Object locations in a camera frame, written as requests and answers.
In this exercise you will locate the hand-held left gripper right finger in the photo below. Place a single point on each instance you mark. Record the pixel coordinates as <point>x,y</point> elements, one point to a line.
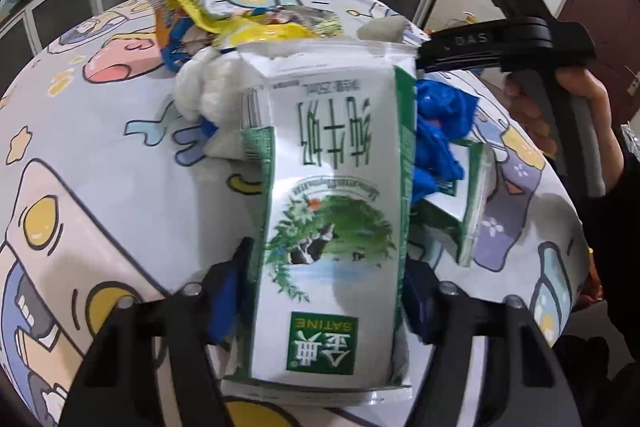
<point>418,307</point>

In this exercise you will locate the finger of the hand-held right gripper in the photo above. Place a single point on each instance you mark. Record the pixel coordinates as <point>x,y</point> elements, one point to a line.
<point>460,49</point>

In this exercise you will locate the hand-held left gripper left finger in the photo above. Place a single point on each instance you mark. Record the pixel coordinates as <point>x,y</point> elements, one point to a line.
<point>226,307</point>

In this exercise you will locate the blue plastic bag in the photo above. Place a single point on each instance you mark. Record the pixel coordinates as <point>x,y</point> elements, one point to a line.
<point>440,122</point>

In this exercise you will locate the white green milk carton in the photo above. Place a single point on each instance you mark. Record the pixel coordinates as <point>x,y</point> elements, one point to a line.
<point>325,207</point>
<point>470,217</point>

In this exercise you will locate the person's right forearm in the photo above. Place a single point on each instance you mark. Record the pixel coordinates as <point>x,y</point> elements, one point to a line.
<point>617,232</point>

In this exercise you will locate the person's right hand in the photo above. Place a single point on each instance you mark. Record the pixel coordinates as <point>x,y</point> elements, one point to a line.
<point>600,117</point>

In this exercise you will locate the dark red door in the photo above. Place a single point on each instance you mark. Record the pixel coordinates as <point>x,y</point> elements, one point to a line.
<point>610,7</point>

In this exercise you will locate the flattened white green milk carton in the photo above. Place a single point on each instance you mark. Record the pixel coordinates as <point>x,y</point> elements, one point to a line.
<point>470,217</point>

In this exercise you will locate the cartoon printed tablecloth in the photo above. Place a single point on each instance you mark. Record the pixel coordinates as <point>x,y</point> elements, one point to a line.
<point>100,157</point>

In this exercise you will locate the white crumpled tissue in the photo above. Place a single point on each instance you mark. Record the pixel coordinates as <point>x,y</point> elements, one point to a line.
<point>210,82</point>

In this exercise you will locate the yellow blue snack wrapper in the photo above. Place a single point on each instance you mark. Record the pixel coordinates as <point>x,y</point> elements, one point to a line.
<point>200,14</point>

